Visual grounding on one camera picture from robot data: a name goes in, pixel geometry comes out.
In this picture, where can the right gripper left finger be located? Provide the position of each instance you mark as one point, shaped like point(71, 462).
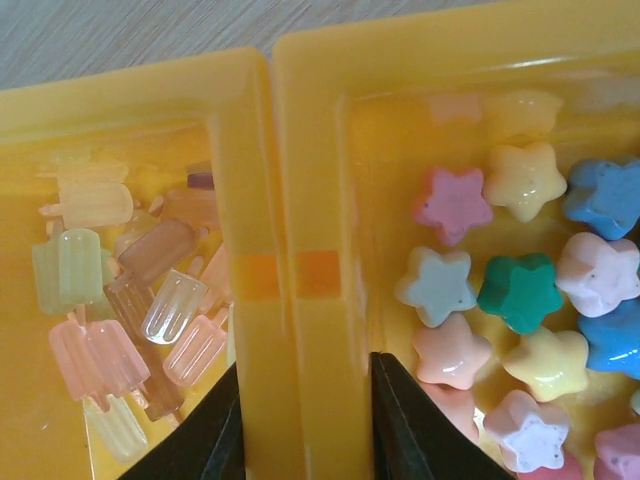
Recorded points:
point(207, 445)

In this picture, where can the yellow bin with star candies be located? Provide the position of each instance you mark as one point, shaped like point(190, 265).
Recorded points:
point(461, 190)

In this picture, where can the yellow bin with popsicle candies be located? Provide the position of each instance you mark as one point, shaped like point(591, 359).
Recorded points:
point(139, 261)

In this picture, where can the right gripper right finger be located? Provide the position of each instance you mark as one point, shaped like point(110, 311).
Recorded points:
point(412, 438)

